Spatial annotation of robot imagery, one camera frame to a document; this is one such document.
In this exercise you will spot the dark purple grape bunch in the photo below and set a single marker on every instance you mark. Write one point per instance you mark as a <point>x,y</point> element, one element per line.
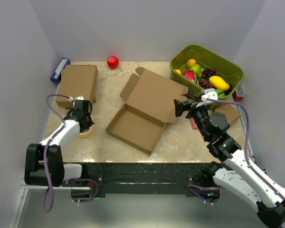
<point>207,73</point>

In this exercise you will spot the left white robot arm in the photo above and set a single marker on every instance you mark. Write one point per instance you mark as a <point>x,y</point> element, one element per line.
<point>44,164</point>

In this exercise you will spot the green pear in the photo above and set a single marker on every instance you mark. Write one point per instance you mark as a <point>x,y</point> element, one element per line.
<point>196,69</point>

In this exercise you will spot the red apple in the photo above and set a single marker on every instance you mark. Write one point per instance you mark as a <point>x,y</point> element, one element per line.
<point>113,62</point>

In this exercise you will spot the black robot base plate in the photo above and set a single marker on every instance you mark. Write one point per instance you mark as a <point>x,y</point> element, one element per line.
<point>146,178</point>

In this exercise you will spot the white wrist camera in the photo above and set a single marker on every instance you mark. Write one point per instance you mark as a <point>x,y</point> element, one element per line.
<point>207,96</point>
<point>79,98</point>

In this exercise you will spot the small brown cardboard box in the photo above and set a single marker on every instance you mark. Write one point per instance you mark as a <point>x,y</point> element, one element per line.
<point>231,113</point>

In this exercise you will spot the green lime fruit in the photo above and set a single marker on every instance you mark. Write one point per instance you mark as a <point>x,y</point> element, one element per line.
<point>220,93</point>

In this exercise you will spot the olive green plastic tub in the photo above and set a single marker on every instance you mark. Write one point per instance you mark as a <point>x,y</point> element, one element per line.
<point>227,70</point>

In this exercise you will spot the red white carton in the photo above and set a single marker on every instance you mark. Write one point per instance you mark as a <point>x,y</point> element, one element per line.
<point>238,94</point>

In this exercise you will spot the red grape bunch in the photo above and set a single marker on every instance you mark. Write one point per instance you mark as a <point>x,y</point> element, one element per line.
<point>204,83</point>

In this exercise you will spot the yellow mango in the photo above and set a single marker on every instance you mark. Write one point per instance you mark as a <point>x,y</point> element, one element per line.
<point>219,83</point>

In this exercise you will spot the orange fruit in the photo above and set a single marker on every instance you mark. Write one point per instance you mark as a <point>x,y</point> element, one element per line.
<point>190,63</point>

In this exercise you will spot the pink dragon fruit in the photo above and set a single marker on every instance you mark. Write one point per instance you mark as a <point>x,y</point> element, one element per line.
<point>190,75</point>

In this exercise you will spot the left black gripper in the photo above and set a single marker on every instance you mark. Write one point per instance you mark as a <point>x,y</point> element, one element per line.
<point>88,114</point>

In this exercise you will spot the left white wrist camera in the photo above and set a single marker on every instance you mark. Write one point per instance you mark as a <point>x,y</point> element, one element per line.
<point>79,98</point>

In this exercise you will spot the closed brown cardboard box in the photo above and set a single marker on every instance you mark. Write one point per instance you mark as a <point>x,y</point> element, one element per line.
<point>79,80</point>

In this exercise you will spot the pink notepad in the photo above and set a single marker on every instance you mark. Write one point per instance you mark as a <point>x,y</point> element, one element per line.
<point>193,124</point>

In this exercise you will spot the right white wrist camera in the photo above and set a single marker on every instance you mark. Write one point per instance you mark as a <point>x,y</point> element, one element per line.
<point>207,96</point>

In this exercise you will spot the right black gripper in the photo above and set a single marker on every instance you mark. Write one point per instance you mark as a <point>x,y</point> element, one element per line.
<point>181,107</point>

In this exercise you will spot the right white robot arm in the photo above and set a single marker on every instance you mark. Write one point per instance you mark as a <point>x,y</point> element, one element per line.
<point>235,172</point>

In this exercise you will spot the purple white carton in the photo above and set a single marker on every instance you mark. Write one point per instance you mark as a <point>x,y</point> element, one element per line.
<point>56,75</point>

